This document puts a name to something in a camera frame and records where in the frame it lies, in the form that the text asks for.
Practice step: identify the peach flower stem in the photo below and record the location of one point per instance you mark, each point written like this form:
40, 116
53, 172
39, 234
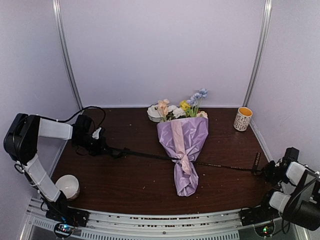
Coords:
163, 108

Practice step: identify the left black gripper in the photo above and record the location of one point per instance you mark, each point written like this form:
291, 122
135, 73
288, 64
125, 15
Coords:
99, 150

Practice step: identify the front aluminium rail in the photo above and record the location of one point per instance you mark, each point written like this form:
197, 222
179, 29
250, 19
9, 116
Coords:
224, 225

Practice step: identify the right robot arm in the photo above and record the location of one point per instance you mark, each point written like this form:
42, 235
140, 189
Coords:
302, 206

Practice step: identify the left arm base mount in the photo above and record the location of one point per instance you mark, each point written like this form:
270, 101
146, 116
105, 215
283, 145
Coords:
74, 217

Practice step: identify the aluminium frame post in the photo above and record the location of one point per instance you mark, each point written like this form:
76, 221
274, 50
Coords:
65, 53
264, 30

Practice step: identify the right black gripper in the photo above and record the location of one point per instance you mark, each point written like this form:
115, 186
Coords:
266, 171

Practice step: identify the round white bowl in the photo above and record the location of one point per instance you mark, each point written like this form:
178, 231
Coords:
69, 185

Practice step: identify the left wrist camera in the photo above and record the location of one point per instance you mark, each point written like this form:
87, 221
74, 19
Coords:
98, 133

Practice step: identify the blue flower stem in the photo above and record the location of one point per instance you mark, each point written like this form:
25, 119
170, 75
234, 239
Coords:
201, 94

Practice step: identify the scalloped white bowl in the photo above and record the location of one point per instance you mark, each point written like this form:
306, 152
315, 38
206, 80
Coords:
153, 113

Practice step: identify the pink wrapping paper sheet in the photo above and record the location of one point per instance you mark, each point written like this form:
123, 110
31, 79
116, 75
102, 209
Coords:
183, 140

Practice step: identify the right aluminium frame post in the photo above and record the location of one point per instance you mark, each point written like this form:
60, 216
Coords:
264, 30

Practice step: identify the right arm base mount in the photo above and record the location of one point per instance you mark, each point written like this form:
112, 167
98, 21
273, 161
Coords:
257, 215

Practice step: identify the patterned mug orange inside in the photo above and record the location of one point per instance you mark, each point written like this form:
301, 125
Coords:
242, 119

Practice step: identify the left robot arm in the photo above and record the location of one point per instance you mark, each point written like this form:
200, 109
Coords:
21, 143

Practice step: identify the black printed ribbon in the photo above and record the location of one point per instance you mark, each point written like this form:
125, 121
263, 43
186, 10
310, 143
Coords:
118, 153

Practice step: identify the left aluminium frame post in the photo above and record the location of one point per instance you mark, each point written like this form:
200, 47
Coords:
65, 53

